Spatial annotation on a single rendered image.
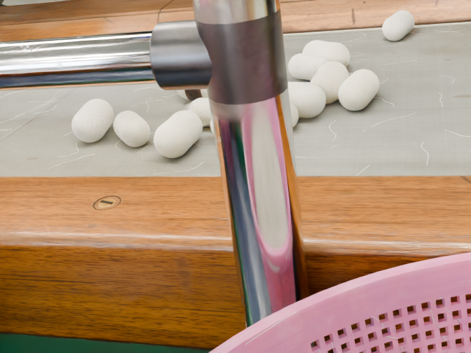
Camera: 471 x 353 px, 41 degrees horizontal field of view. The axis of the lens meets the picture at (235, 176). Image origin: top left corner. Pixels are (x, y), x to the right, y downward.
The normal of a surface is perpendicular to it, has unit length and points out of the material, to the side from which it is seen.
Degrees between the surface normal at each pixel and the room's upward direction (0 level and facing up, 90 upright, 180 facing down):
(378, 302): 75
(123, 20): 45
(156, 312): 90
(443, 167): 0
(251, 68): 90
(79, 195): 0
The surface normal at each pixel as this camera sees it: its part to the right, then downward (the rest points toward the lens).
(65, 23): -0.26, -0.28
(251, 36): 0.22, 0.43
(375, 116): -0.14, -0.88
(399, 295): 0.18, 0.18
